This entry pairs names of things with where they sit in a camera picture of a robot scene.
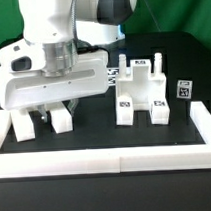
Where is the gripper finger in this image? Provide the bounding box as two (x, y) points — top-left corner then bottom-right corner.
(37, 105), (48, 123)
(67, 98), (78, 115)

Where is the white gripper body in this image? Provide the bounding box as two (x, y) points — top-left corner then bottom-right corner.
(0, 41), (109, 111)

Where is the white chair back frame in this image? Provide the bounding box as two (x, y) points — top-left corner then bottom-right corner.
(10, 102), (73, 142)

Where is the white chair seat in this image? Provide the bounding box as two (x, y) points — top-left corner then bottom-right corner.
(115, 53), (166, 111)

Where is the white U-shaped fence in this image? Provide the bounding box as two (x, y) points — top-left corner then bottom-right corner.
(0, 102), (211, 178)

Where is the white nut cube right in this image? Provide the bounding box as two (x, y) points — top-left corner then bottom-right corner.
(177, 80), (193, 99)

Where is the white marker base plate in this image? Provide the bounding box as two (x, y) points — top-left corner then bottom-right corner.
(108, 67), (119, 86)

